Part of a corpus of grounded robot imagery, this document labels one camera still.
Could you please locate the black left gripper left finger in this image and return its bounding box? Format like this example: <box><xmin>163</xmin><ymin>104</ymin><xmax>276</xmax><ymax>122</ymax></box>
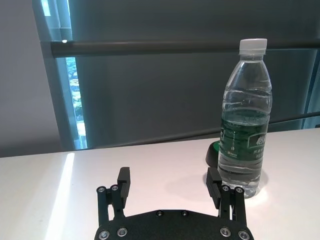
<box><xmin>96</xmin><ymin>166</ymin><xmax>131</xmax><ymax>227</ymax></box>

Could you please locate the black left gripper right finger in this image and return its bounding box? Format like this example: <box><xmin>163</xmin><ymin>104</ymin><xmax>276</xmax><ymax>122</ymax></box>
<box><xmin>205</xmin><ymin>167</ymin><xmax>248</xmax><ymax>225</ymax></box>

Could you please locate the green button black base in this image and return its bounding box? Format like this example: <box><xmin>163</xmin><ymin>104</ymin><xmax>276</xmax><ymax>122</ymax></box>
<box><xmin>204</xmin><ymin>141</ymin><xmax>222</xmax><ymax>169</ymax></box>

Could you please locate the clear water bottle green label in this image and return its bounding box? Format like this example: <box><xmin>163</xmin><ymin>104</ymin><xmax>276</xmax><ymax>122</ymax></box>
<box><xmin>216</xmin><ymin>38</ymin><xmax>273</xmax><ymax>199</ymax></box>

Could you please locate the window glass strip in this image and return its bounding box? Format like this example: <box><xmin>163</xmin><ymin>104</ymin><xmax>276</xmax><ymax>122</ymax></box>
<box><xmin>32</xmin><ymin>0</ymin><xmax>88</xmax><ymax>150</ymax></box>

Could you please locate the thick grey metal handrail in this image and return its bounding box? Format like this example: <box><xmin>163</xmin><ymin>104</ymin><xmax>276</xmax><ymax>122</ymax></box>
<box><xmin>50</xmin><ymin>41</ymin><xmax>320</xmax><ymax>59</ymax></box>

